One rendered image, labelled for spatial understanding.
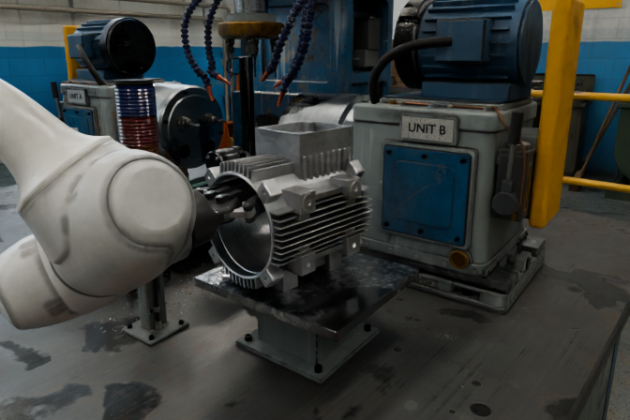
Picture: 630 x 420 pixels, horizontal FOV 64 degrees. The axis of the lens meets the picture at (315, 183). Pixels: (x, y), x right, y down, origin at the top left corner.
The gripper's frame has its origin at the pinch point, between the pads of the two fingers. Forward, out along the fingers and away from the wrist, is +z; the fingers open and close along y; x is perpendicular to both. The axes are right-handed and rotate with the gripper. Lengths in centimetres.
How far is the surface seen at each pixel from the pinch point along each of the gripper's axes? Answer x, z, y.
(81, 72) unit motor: -10, 20, 121
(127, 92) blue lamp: -15.4, -15.6, 15.4
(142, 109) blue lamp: -12.7, -14.3, 14.4
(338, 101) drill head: -3.5, 34.0, 18.9
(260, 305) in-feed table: 13.8, -13.4, -5.9
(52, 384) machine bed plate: 22.1, -36.8, 14.2
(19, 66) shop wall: 16, 142, 609
